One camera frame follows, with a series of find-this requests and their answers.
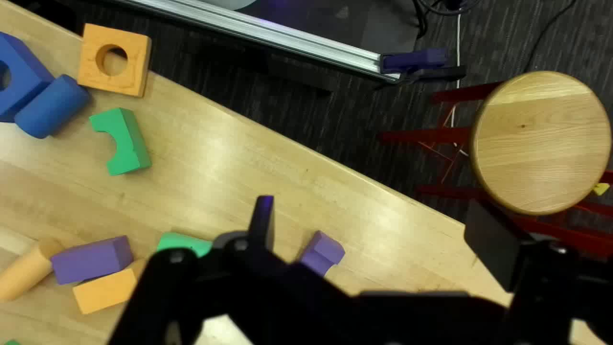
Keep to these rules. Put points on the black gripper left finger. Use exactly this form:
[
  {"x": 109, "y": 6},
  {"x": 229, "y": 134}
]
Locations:
[{"x": 210, "y": 293}]

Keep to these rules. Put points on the purple rectangular block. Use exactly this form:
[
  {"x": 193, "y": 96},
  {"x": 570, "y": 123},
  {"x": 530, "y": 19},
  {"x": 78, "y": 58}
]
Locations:
[{"x": 88, "y": 261}]

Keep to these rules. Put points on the large blue cylinder block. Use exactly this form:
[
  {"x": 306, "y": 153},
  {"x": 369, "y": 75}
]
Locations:
[{"x": 49, "y": 106}]

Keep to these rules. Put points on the blue block with hole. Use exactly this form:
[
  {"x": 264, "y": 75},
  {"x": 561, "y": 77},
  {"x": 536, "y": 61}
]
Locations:
[{"x": 28, "y": 77}]

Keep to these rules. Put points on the tan wooden block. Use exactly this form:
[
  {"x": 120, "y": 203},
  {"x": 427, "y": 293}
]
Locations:
[{"x": 21, "y": 274}]

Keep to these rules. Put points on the green arch block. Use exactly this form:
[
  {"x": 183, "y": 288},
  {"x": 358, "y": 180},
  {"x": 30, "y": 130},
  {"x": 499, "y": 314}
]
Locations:
[{"x": 134, "y": 142}]

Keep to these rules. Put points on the long green cylinder block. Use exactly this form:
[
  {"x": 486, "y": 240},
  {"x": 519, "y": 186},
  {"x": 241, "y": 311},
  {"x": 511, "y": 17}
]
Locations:
[{"x": 5, "y": 341}]

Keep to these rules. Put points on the aluminium profile rail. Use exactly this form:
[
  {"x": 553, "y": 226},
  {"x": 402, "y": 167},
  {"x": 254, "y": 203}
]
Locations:
[{"x": 287, "y": 35}]

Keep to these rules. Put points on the purple triangle block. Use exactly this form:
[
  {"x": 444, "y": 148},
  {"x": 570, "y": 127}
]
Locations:
[{"x": 321, "y": 251}]

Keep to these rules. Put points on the wooden stool red legs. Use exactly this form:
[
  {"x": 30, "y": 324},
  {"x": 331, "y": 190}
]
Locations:
[{"x": 542, "y": 140}]

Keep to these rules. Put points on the green rectangular block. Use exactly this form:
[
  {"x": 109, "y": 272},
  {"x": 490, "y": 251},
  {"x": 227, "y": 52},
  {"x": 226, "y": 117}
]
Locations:
[{"x": 182, "y": 242}]

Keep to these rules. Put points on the orange square block with hole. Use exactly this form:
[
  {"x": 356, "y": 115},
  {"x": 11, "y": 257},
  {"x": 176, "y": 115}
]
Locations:
[{"x": 130, "y": 77}]

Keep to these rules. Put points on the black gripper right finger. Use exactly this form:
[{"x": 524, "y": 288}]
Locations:
[{"x": 555, "y": 293}]

